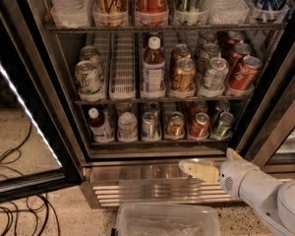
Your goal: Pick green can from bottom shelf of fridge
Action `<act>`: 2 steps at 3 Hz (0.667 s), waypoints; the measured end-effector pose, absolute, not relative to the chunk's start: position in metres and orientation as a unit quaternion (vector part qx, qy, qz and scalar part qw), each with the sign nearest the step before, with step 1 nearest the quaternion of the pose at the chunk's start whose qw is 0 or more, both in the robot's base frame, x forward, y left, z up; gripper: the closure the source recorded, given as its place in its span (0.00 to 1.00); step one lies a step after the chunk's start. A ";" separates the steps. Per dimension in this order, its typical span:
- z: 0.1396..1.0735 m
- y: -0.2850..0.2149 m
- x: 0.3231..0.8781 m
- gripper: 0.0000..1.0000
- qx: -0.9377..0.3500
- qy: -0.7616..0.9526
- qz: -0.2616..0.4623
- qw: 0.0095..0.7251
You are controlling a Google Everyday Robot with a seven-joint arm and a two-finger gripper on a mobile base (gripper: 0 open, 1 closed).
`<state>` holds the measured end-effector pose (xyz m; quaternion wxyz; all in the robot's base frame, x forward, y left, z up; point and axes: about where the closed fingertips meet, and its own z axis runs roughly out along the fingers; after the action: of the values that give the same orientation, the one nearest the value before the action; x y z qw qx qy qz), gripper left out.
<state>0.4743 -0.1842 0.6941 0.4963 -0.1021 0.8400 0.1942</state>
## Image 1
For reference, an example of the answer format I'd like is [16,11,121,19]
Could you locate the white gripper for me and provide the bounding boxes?
[179,147,261,201]

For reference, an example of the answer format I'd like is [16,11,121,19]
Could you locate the green can bottom shelf front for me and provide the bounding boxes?
[211,112,235,140]

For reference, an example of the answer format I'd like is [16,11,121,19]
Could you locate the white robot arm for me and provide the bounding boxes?
[179,147,295,236]

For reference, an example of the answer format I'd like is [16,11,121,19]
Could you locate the red can bottom shelf front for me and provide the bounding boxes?
[189,112,210,139]

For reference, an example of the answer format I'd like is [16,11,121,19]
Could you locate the gold can bottom shelf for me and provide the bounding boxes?
[166,111,185,139]

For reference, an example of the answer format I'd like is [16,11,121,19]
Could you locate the gold can shelf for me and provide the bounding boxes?
[166,111,185,139]
[93,0,127,27]

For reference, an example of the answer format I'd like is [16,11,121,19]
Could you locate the green can bottom shelf rear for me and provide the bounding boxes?
[213,99,231,118]

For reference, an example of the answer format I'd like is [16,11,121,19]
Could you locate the red can bottom shelf rear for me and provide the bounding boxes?
[190,100,207,114]

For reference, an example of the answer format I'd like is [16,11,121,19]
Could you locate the silver can bottom shelf front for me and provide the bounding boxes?
[142,112,156,139]

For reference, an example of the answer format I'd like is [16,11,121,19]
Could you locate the silver can shelf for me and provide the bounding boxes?
[147,102,160,117]
[142,112,156,139]

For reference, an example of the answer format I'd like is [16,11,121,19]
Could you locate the silver can bottom shelf rear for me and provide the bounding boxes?
[147,102,160,117]

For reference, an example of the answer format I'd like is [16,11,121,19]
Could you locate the gold can middle front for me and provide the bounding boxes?
[171,58,196,92]

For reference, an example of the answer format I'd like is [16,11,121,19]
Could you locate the red can middle front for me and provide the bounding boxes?
[229,56,262,90]

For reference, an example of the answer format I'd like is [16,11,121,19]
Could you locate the water bottle bottom shelf front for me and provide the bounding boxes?
[118,112,138,143]

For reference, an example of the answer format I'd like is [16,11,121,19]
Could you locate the water bottle shelf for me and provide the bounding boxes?
[118,112,138,143]
[51,0,89,29]
[116,102,132,116]
[206,0,249,25]

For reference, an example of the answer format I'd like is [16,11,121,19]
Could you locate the brown tea bottle middle shelf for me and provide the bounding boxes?
[143,36,165,93]

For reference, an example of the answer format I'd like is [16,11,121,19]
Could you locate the water bottle bottom shelf rear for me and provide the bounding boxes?
[116,102,132,116]

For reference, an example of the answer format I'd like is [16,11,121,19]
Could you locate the stainless fridge base grille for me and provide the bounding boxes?
[80,159,234,208]

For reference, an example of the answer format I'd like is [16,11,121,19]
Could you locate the gold can middle rear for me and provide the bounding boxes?
[171,43,191,65]

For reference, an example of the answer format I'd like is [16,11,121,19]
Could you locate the brown drink bottle bottom shelf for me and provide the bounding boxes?
[88,108,114,143]

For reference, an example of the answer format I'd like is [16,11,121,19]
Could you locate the red can middle rear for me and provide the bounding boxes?
[221,30,245,48]

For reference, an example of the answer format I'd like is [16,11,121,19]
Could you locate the empty white shelf tray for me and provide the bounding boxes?
[109,33,136,100]

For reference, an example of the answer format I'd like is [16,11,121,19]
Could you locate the water bottle top shelf right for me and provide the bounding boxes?
[206,0,249,25]

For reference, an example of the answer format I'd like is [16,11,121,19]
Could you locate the blue can top shelf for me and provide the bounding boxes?
[249,0,289,23]

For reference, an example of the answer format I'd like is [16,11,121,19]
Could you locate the open glass fridge door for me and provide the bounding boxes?
[0,0,83,205]

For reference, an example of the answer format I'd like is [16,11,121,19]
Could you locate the gold can top shelf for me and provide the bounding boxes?
[93,0,127,27]

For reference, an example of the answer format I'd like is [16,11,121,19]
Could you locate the water bottle top shelf left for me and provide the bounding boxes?
[51,0,89,29]

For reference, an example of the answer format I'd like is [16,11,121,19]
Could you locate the clear plastic bin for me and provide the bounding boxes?
[110,203,221,236]

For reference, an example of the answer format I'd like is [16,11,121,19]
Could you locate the right fridge door frame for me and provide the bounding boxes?
[232,29,295,177]

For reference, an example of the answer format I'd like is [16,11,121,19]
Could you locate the black floor cables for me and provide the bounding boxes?
[0,120,62,236]

